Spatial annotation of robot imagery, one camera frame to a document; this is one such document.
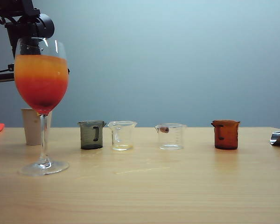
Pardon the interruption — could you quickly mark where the beige paper cup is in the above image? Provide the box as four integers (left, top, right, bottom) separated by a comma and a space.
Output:
21, 108, 53, 146

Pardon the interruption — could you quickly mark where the clear glass beaker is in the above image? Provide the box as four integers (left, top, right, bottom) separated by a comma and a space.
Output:
154, 123, 187, 150

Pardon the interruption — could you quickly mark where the amber measuring cup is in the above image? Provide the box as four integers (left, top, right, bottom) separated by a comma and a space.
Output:
211, 119, 241, 150

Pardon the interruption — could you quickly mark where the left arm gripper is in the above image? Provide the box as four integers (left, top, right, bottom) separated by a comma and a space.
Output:
0, 64, 16, 84

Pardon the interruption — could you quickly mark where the wine glass with orange-red drink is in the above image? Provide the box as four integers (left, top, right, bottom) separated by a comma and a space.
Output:
14, 37, 70, 177

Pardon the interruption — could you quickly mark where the clear beaker with yellow residue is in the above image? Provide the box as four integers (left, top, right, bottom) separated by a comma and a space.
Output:
107, 120, 137, 152

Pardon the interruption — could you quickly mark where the smoky grey measuring cup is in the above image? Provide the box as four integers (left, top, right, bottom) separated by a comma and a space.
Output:
77, 120, 106, 150

